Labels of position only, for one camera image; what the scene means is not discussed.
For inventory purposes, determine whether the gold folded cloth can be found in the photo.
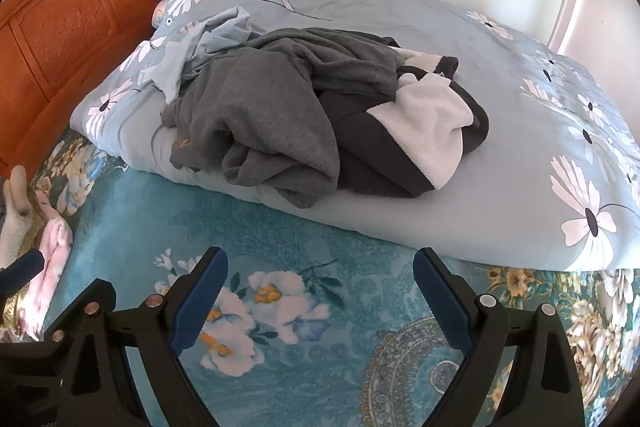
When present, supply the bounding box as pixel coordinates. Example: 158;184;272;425
0;292;38;333

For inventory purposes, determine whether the teal floral bedsheet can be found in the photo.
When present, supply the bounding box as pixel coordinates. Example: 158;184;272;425
30;127;640;427

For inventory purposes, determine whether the light blue shirt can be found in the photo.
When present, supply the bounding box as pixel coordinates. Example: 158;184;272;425
137;6;266;102

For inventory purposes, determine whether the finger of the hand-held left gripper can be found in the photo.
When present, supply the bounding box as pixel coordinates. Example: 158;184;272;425
0;250;45;300
0;329;71;427

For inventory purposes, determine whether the dark grey white fleece garment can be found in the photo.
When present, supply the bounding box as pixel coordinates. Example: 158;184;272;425
320;47;491;200

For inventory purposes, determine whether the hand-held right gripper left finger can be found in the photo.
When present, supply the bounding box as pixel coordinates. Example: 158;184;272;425
32;246;230;427

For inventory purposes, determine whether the pink folded cloth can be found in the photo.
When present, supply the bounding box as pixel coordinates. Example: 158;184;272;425
22;194;75;340

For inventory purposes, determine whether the grey sweater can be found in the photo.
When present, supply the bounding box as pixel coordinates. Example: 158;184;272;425
160;27;401;210

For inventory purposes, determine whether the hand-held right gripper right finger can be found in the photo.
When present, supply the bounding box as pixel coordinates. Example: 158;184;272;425
413;248;586;427

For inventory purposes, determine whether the orange wooden headboard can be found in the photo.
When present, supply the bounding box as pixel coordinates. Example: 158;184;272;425
0;0;207;180

